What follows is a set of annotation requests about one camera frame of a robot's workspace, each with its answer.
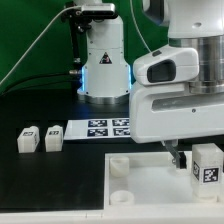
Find white sheet with markers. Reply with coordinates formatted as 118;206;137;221
64;118;130;140

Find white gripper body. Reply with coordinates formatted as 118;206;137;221
129;45;224;143

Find white square tabletop part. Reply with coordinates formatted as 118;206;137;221
104;152;224;211

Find white table front rail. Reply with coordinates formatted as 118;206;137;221
0;211;224;224

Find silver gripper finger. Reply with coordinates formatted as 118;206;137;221
162;140;187;168

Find black cables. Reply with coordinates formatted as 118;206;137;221
0;71;83;98

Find white cable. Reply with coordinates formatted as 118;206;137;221
0;0;154;88

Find black camera on stand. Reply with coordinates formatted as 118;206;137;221
61;0;117;94

